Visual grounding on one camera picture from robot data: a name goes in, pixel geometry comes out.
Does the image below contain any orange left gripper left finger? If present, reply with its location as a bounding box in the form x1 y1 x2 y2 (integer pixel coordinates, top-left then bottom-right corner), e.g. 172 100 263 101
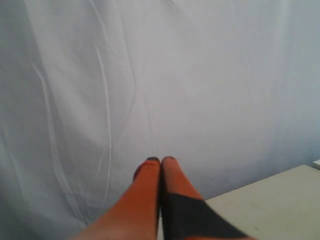
72 157 161 240

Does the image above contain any white backdrop cloth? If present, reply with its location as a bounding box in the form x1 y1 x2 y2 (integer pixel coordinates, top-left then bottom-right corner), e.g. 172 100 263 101
0 0 320 240

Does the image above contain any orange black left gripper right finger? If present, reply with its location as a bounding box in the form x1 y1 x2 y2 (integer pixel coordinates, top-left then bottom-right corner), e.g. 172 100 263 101
161 156 254 240

